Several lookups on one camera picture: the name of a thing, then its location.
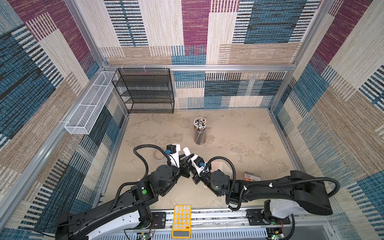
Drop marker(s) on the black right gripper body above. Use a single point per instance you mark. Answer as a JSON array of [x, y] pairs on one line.
[[205, 178]]

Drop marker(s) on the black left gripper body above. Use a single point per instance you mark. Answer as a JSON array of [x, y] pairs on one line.
[[183, 170]]

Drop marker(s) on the white glue stick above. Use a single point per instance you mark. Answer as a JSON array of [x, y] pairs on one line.
[[186, 151]]

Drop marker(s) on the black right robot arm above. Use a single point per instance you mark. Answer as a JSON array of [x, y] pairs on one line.
[[296, 194]]

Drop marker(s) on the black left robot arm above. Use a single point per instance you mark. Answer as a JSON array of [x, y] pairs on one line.
[[131, 206]]

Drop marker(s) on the white tape roll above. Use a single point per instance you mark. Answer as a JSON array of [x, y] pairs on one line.
[[159, 157]]

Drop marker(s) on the metal cup of pencils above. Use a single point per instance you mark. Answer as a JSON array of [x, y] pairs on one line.
[[200, 126]]

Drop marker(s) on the pack of coloured highlighters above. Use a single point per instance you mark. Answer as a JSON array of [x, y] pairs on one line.
[[250, 177]]

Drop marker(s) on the yellow calculator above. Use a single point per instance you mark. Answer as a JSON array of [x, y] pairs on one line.
[[181, 227]]

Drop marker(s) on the aluminium front rail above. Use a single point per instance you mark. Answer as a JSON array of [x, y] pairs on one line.
[[202, 219]]

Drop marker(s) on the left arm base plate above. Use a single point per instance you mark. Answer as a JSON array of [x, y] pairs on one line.
[[158, 222]]

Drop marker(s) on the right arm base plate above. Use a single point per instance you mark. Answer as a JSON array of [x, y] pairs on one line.
[[261, 217]]

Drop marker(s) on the black wire shelf rack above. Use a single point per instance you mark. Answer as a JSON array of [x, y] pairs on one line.
[[145, 90]]

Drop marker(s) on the white wire mesh basket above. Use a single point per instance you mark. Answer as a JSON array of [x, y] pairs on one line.
[[87, 112]]

